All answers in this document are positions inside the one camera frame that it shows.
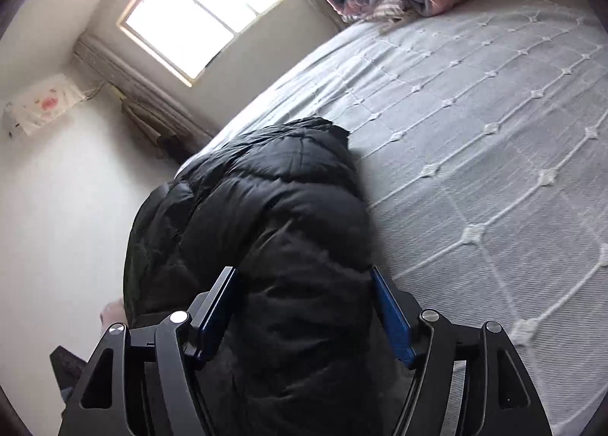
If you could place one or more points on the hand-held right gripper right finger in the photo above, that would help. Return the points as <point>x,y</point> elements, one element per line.
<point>392,312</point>

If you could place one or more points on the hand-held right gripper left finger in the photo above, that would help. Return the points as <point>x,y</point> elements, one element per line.
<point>216,312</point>

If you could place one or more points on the black quilted jacket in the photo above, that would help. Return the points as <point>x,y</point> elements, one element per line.
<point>266,208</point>

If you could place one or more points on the person's left hand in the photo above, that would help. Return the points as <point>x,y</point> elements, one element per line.
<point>113,313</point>

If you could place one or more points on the dark object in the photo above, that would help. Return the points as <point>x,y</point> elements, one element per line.
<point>64,362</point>

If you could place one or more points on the grey checked bedspread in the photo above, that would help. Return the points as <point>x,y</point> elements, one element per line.
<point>475,132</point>

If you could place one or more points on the cloth-covered air conditioner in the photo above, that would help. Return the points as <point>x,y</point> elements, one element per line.
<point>40,103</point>

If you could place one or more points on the plaid cloth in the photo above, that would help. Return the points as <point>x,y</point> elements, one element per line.
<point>380,11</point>

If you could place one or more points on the window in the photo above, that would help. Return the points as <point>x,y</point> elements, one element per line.
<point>204,8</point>

